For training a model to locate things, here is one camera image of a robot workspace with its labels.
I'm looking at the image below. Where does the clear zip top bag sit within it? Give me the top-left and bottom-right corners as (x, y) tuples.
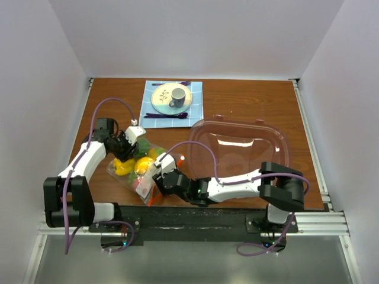
(105, 136), (186, 207)

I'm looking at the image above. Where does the clear pink plastic bowl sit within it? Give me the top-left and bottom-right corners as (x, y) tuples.
(186, 116), (291, 179)

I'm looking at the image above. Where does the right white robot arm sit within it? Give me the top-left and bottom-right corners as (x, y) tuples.
(152, 162), (310, 233)

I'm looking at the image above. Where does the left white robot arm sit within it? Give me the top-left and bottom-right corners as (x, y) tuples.
(43, 118), (146, 232)

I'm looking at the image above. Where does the fake red peach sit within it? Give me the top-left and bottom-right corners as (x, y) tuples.
(133, 177), (153, 198)

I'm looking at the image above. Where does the cream plate with plant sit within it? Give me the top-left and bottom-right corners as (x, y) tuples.
(151, 84), (193, 115)

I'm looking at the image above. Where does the purple plastic spoon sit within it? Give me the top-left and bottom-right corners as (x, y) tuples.
(143, 112), (188, 119)

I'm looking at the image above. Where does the grey mug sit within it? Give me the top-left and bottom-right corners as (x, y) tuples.
(169, 88), (186, 108)

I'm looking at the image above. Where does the purple plastic fork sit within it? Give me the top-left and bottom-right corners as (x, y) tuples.
(152, 81), (191, 86)

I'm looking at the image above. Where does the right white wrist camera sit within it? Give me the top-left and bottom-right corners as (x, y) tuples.
(154, 153), (176, 176)

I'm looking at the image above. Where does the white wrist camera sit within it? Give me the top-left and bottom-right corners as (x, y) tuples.
(124, 119), (146, 146)
(154, 153), (176, 176)

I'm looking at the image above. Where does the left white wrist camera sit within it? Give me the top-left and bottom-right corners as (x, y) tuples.
(124, 119), (146, 146)

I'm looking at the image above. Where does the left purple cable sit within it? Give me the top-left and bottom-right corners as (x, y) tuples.
(60, 97), (139, 255)

